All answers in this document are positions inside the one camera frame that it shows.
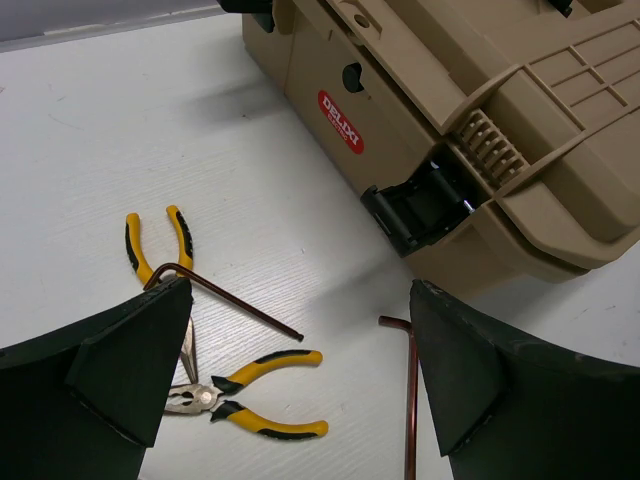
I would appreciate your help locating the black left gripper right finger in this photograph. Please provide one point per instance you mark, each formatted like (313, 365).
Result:
(508, 405)

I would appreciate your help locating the brown hex key long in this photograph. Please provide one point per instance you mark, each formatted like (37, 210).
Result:
(411, 396)

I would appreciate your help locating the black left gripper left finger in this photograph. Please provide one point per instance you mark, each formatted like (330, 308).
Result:
(86, 401)

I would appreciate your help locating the yellow combination pliers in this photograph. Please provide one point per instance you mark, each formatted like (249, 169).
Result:
(245, 397)

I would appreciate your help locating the tan plastic toolbox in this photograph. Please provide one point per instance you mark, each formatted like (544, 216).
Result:
(487, 139)

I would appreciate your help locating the yellow needle-nose pliers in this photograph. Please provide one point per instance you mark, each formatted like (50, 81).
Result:
(144, 272)

